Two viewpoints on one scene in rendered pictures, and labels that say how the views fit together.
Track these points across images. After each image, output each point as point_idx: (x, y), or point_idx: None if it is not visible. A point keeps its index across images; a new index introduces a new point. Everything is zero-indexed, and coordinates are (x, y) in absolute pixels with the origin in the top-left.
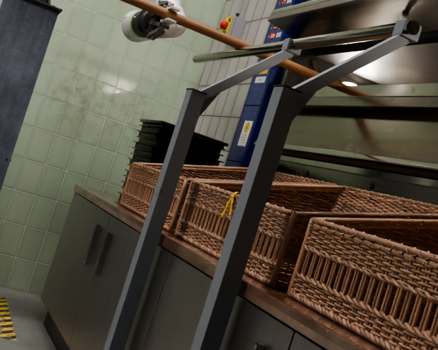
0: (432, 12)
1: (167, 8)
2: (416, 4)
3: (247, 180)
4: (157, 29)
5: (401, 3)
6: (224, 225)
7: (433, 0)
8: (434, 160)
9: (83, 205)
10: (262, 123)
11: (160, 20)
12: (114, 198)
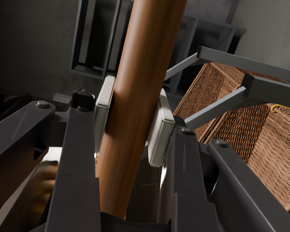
0: (27, 219)
1: (109, 89)
2: (24, 211)
3: (247, 58)
4: (218, 140)
5: (17, 217)
6: None
7: (33, 194)
8: (157, 211)
9: None
10: (220, 51)
11: (167, 115)
12: None
